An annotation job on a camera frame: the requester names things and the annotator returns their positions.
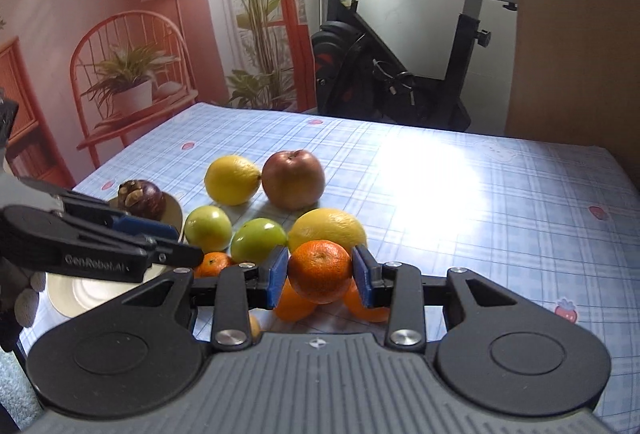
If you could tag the dark purple mangosteen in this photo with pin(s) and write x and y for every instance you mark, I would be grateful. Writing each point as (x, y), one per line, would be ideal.
(147, 204)

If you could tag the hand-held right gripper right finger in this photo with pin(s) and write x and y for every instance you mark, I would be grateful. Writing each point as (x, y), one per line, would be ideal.
(362, 279)

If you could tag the black exercise bike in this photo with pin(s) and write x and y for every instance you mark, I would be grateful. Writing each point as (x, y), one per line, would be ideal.
(460, 64)

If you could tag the small yellow lemon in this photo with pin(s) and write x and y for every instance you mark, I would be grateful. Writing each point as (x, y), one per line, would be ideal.
(232, 181)

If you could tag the brown wooden panel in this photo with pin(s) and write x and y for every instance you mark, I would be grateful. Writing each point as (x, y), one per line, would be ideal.
(575, 39)

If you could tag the person's left hand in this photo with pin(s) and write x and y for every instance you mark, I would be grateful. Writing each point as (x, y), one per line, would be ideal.
(25, 304)

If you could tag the white fluffy cloth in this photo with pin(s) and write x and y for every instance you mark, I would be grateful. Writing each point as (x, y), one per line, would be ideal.
(15, 389)

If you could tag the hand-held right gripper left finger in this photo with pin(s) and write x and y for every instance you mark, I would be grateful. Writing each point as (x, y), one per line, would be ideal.
(277, 279)

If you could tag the orange mandarin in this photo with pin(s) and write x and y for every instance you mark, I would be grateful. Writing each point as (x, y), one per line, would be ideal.
(350, 301)
(320, 271)
(212, 264)
(292, 306)

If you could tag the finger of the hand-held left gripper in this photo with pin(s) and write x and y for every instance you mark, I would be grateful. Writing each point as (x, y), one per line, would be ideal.
(75, 244)
(145, 226)

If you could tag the red apple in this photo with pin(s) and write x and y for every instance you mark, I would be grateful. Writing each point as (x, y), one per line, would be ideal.
(292, 179)

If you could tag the cream round plate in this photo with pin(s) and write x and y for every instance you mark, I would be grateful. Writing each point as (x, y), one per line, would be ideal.
(85, 294)

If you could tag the large yellow lemon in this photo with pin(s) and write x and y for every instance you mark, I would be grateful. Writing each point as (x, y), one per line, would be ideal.
(325, 224)

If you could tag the green round fruit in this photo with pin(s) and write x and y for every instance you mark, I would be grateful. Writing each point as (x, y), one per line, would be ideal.
(257, 239)
(207, 229)

